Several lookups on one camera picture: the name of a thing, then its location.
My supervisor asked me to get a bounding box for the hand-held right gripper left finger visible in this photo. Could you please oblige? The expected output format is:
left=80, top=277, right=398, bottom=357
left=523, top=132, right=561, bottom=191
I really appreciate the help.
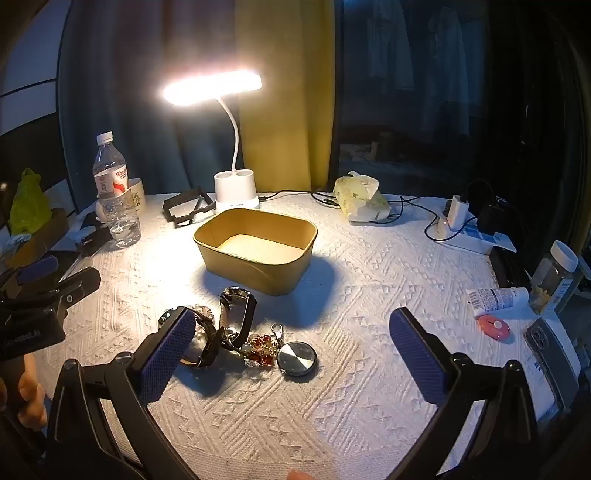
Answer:
left=44, top=305, right=197, bottom=480

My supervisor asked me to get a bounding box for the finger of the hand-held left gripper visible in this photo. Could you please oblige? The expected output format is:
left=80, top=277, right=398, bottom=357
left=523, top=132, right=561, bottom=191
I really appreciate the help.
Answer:
left=0, top=255, right=61, bottom=298
left=25, top=267, right=102, bottom=320

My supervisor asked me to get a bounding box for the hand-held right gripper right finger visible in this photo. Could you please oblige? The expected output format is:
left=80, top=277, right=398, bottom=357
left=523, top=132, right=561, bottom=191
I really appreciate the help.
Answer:
left=383, top=307, right=541, bottom=480

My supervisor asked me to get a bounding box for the gold bangle watch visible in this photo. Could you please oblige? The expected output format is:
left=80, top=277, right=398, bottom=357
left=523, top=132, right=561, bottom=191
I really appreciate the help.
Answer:
left=159, top=305, right=228, bottom=370

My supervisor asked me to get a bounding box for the pink bead bracelet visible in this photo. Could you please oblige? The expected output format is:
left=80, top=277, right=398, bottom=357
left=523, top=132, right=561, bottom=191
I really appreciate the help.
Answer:
left=193, top=302, right=217, bottom=326

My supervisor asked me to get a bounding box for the silver case black strap watch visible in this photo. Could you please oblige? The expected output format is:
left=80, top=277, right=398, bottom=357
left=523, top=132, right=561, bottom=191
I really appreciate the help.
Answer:
left=217, top=286, right=258, bottom=352

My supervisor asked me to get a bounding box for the red and gold bracelet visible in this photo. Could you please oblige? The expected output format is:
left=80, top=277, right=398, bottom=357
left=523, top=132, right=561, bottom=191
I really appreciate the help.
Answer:
left=235, top=333, right=281, bottom=370

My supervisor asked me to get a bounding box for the yellow oval tray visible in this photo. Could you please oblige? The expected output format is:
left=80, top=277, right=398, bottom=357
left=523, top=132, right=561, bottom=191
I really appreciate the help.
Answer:
left=193, top=208, right=320, bottom=297

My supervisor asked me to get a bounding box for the black strap wristwatch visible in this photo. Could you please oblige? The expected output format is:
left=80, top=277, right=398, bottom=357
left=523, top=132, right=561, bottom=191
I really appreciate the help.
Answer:
left=270, top=323, right=318, bottom=383

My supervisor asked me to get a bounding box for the person's left hand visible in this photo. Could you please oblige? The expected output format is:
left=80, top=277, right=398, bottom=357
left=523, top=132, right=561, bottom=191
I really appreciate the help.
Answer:
left=0, top=353, right=49, bottom=432

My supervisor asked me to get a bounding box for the brown cardboard box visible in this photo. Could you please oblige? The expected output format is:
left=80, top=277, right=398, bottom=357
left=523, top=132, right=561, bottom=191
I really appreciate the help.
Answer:
left=9, top=208, right=70, bottom=268

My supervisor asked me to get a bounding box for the black clip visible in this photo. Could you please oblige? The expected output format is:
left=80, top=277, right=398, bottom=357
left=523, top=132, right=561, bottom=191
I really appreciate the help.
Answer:
left=69, top=215, right=114, bottom=257

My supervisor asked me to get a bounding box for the green plastic bag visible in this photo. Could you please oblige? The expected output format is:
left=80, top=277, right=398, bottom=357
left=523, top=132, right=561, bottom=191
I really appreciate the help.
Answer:
left=9, top=168, right=52, bottom=236

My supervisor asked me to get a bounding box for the clear plastic water bottle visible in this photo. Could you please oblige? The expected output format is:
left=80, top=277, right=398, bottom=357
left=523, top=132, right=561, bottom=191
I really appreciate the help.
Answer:
left=92, top=131, right=142, bottom=249

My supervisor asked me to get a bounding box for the pink round case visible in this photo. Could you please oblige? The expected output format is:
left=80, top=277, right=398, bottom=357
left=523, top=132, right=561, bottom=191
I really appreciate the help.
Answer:
left=477, top=314, right=511, bottom=344

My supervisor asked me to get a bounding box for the white knitted tablecloth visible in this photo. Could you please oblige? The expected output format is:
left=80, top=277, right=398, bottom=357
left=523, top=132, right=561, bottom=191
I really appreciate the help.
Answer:
left=28, top=189, right=555, bottom=480

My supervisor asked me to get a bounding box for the white cream tube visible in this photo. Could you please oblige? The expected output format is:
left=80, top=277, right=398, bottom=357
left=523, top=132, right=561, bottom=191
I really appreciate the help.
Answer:
left=465, top=286, right=531, bottom=319

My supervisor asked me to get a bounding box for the white printed mug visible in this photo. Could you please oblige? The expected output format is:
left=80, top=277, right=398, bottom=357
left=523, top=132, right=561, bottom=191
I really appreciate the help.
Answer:
left=97, top=178, right=147, bottom=227

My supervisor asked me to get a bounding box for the black ribbed case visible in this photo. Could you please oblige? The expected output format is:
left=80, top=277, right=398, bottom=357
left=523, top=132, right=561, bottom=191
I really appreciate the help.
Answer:
left=488, top=244, right=533, bottom=289

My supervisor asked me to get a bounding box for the phone in clear case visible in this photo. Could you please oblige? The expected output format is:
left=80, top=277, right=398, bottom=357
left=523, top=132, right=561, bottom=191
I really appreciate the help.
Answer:
left=525, top=318, right=580, bottom=411

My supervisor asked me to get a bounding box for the white charger and power strip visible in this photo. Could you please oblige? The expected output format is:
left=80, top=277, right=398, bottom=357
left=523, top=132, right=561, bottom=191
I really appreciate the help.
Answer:
left=431, top=215, right=518, bottom=254

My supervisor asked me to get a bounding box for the clear jar white lid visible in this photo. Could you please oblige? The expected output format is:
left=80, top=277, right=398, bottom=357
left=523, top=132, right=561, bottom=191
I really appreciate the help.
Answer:
left=529, top=240, right=580, bottom=315

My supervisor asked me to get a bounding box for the white charger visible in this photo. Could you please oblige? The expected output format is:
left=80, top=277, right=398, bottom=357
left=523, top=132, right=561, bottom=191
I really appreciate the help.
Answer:
left=443, top=194, right=469, bottom=229

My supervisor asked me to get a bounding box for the black power adapter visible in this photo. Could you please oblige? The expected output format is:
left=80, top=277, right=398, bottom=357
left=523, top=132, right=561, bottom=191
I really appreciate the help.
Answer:
left=464, top=180, right=523, bottom=234

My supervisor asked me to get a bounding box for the blue curtain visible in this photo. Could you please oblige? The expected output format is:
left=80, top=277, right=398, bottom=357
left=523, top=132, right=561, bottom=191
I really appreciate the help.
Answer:
left=58, top=0, right=241, bottom=206

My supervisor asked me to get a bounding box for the yellow tissue pack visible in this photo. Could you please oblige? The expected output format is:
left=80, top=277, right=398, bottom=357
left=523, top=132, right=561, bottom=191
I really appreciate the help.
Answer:
left=333, top=171, right=392, bottom=223

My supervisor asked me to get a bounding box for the white desk lamp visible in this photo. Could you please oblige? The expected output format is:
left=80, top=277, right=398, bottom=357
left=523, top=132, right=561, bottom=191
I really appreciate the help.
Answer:
left=161, top=69, right=263, bottom=214

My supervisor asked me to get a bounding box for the yellow curtain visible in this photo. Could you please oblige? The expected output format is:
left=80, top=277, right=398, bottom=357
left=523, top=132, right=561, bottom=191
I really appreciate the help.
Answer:
left=235, top=0, right=339, bottom=195

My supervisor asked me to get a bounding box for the dark glass window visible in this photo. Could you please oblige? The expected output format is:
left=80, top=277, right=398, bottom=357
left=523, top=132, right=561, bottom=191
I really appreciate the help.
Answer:
left=335, top=0, right=578, bottom=201

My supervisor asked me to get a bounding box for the black plastic frame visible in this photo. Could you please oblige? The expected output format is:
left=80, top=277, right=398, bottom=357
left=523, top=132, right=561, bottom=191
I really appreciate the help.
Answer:
left=161, top=186, right=216, bottom=228

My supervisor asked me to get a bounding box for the black charger cable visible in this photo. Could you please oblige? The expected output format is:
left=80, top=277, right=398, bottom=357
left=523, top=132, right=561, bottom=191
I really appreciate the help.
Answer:
left=385, top=195, right=462, bottom=241

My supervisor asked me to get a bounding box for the black lamp cable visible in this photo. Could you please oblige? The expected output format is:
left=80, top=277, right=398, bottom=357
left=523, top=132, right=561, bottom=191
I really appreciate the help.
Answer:
left=259, top=188, right=342, bottom=207

